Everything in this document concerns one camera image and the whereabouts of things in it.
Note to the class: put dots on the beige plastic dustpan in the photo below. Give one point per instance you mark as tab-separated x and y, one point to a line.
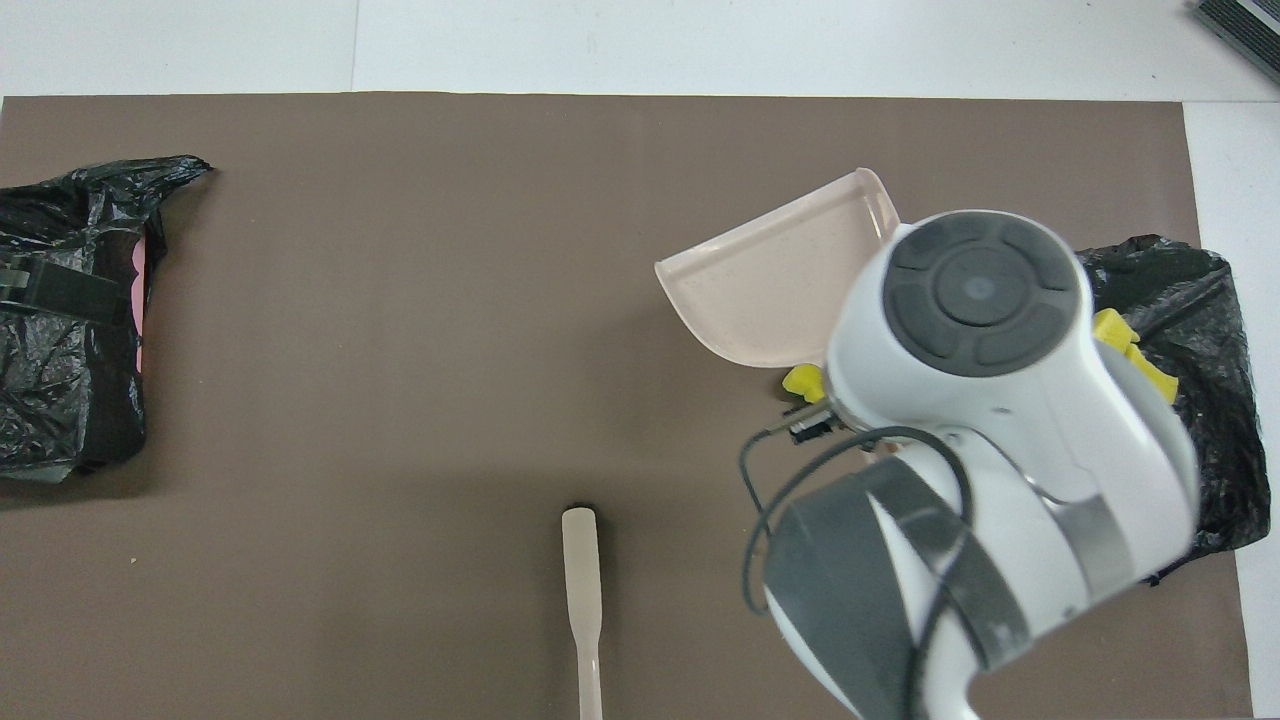
770	280

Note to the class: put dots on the yellow sponge green backing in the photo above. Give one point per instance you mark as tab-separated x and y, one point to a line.
803	381

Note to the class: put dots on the beige brush black bristles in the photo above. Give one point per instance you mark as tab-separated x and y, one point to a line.
582	570

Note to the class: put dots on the notched yellow sponge piece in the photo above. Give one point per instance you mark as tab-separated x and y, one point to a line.
1112	328

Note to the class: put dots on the small yellow sponge piece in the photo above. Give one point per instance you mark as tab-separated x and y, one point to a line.
1155	378

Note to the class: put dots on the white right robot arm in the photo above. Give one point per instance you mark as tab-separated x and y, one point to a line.
1000	450

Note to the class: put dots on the brown table mat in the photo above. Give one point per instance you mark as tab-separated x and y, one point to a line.
400	400

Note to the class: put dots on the right black garbage bag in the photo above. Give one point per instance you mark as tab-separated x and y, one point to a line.
1215	400

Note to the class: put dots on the black garbage bag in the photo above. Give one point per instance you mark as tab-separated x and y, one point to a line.
1215	400
60	400

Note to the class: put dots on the left black garbage bag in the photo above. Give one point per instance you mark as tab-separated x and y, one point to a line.
60	400

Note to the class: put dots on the dark grey ribbed box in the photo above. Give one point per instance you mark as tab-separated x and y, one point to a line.
1245	25

